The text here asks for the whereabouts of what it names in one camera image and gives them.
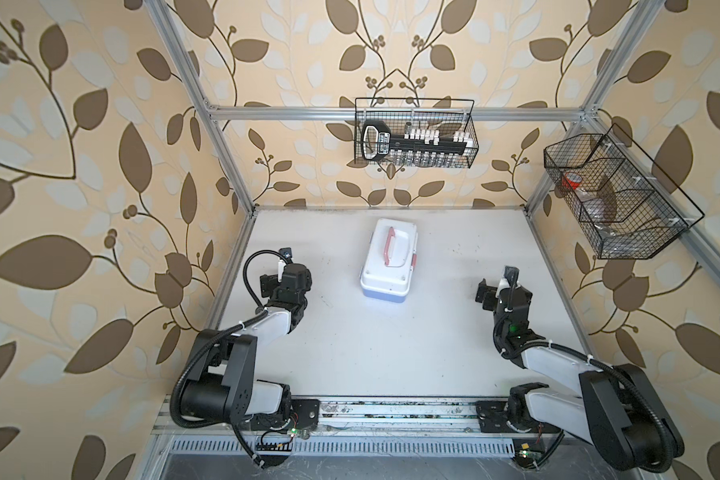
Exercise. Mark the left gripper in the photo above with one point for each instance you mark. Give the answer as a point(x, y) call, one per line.
point(268, 285)

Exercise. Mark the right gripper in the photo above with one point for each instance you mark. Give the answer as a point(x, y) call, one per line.
point(488, 292)

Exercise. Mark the white and blue tool box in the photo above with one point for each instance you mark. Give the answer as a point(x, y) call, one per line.
point(390, 262)

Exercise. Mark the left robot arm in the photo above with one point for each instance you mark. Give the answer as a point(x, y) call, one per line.
point(218, 384)

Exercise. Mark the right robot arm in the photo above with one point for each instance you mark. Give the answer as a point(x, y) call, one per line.
point(616, 409)

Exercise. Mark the black socket set holder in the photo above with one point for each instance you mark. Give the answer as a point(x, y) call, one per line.
point(376, 141)

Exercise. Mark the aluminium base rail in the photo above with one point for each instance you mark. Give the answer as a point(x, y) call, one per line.
point(407, 416)

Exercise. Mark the right wire basket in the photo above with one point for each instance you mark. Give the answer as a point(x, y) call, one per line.
point(628, 206)

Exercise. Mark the wire basket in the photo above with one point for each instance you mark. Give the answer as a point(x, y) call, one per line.
point(447, 115)
point(628, 206)

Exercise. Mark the back wire basket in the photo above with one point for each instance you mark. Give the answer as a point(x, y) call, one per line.
point(447, 115)

